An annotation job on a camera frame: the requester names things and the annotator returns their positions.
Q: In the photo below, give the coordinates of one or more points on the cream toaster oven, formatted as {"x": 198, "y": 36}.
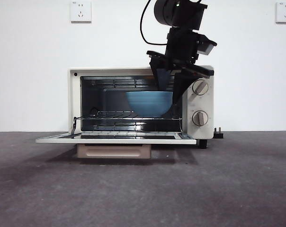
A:
{"x": 74, "y": 99}

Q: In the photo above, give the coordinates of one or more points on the blue ribbed bowl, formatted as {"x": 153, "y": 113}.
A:
{"x": 147, "y": 104}

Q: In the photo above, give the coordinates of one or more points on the beige oven knob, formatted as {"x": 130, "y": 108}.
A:
{"x": 200, "y": 88}
{"x": 200, "y": 118}

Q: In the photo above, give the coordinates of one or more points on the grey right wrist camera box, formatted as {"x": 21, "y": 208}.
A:
{"x": 204, "y": 48}

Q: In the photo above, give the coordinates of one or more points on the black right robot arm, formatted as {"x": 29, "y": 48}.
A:
{"x": 171, "y": 11}

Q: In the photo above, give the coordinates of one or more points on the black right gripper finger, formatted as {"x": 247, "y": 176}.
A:
{"x": 181, "y": 85}
{"x": 162, "y": 78}

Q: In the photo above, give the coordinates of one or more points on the white wall socket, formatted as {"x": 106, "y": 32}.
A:
{"x": 80, "y": 11}
{"x": 285, "y": 13}

